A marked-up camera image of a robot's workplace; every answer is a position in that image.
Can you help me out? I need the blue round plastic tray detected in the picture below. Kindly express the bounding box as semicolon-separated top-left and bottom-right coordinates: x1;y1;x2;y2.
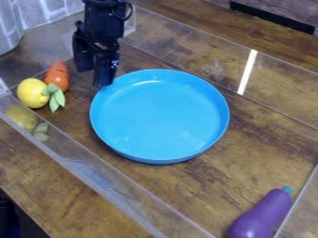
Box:
89;69;229;165

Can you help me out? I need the clear acrylic barrier wall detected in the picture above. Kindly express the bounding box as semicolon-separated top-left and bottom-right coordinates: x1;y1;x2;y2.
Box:
0;78;216;238

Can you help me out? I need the white grid curtain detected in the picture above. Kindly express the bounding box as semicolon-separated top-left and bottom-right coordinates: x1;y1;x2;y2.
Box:
0;0;82;56

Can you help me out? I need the orange toy carrot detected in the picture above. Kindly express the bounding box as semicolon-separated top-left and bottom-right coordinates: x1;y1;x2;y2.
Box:
40;59;72;113

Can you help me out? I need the yellow toy lemon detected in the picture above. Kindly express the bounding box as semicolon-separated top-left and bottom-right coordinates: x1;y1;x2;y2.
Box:
15;78;49;109

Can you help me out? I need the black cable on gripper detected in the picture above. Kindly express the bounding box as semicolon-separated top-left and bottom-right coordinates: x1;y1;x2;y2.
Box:
110;1;133;22

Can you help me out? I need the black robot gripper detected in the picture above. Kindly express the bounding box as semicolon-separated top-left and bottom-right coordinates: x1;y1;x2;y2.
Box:
72;0;126;87

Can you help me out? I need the purple toy eggplant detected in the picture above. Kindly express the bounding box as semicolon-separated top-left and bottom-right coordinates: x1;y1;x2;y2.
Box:
227;186;292;238

